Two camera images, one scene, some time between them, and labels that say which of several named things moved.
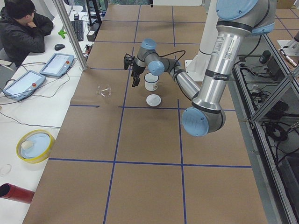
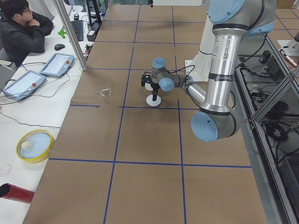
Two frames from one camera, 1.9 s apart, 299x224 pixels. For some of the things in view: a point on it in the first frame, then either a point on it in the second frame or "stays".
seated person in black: (22, 31) stays
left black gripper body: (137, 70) to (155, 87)
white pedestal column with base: (196, 67) stays
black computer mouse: (59, 46) stays
